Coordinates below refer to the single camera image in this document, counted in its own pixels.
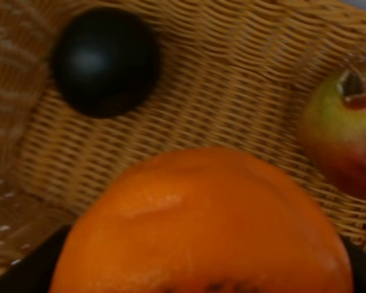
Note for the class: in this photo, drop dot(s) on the light orange wicker basket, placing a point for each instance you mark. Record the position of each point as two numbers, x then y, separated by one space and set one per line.
234 73

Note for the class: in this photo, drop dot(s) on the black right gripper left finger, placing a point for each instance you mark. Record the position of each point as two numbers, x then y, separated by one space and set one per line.
34 272

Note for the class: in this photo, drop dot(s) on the red pomegranate fruit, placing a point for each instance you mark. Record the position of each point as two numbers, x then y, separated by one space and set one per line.
332 129

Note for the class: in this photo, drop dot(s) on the orange fruit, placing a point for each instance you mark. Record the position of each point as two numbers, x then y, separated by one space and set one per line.
203 220

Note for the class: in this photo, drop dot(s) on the dark mangosteen fruit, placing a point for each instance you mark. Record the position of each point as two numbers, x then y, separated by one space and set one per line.
106 62

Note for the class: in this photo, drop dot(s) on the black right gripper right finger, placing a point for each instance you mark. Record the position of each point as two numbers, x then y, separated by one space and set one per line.
358 262

